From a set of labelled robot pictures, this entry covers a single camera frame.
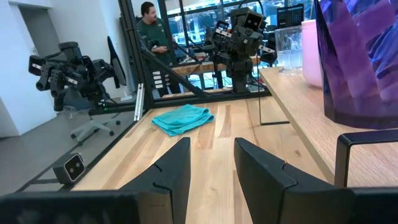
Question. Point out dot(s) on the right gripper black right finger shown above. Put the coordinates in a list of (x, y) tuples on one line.
[(273, 193)]

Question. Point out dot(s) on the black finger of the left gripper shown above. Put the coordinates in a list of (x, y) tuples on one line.
[(267, 53), (222, 29)]

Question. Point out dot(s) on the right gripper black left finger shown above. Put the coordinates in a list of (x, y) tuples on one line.
[(177, 174)]

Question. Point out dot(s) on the clear footed plastic cup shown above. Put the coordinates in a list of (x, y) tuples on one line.
[(287, 53)]

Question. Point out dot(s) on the pink plastic cup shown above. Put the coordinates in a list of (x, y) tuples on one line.
[(311, 56)]

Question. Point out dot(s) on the dark purple ball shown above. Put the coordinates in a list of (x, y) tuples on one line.
[(357, 77)]

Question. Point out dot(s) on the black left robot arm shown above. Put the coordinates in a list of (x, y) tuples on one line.
[(239, 74)]

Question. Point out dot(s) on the background black robot arm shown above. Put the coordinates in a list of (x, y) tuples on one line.
[(71, 77)]

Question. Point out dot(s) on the wooden shelf with black legs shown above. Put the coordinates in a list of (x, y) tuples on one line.
[(311, 118)]

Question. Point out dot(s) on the background wooden table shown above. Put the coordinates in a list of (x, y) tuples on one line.
[(199, 67)]

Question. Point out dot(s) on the teal folded cloth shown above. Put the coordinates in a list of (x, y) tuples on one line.
[(182, 119)]

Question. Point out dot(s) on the person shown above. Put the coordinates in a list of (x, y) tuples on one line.
[(154, 34)]

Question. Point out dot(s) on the silver aluminium bar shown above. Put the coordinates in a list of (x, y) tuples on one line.
[(139, 102)]

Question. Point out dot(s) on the black office chair white base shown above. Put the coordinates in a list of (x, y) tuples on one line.
[(116, 65)]

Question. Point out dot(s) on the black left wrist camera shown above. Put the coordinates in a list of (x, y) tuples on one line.
[(253, 20)]

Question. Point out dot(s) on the dark wall calendar screen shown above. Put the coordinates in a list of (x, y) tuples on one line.
[(290, 15)]

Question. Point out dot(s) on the black table-level camera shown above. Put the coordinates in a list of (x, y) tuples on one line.
[(73, 168)]

